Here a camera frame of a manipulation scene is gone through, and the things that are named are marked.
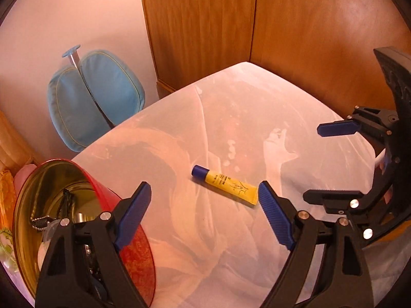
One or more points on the blue cushioned chair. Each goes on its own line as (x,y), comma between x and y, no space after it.
(106,93)

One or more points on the green cabbage plush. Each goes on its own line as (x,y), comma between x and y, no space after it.
(5,247)

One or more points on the red round tin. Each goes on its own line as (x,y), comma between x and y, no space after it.
(138,263)

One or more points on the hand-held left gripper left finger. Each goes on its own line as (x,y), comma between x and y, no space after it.
(133,216)

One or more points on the orange pillow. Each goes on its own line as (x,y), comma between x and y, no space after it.
(6,199)

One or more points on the black hair claw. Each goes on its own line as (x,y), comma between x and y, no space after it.
(66,200)

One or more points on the black beaded hair clip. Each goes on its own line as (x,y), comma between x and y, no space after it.
(40,222)

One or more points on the tan padded headboard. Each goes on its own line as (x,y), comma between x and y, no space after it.
(9,144)

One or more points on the yellow tube with blue cap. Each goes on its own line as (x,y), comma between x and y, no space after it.
(228,186)

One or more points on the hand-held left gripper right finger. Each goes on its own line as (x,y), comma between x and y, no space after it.
(276,216)

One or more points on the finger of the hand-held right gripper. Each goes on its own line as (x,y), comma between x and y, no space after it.
(338,128)
(334,196)

